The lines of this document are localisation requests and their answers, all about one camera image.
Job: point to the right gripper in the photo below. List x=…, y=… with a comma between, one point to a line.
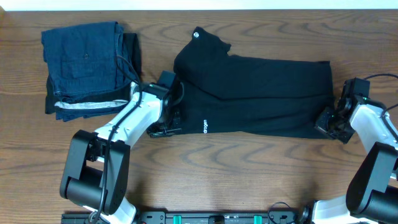
x=320, y=124

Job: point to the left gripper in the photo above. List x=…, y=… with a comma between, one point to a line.
x=155, y=130

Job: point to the black t-shirt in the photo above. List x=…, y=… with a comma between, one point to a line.
x=227, y=93

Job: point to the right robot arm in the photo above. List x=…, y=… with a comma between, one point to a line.
x=369, y=197

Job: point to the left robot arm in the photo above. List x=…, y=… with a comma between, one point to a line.
x=96, y=171

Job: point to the folded black garment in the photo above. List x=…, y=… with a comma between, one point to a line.
x=105, y=103

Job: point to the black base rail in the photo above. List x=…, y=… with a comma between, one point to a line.
x=283, y=217

